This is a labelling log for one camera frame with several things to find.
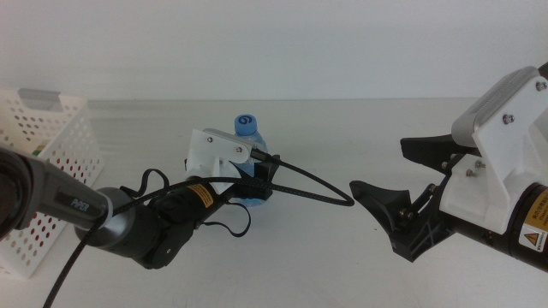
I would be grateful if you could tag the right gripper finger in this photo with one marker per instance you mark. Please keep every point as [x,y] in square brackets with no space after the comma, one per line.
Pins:
[385,201]
[428,149]

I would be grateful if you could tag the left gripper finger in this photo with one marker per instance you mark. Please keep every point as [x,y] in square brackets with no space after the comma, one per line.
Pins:
[187,163]
[269,169]

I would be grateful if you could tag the blue capped water bottle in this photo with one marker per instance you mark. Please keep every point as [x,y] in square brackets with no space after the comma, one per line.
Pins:
[246,122]

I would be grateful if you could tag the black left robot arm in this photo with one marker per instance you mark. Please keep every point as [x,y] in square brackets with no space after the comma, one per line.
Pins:
[51,197]

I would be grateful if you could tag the white perforated plastic basket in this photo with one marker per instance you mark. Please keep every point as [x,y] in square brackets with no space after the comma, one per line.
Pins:
[70,102]

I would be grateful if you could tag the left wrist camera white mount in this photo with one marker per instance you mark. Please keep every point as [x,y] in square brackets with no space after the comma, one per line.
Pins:
[210,149]

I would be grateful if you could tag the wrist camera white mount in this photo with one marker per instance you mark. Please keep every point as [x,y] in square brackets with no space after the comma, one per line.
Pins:
[210,149]
[505,149]

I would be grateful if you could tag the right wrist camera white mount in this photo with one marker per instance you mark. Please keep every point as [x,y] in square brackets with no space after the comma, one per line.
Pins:
[505,149]

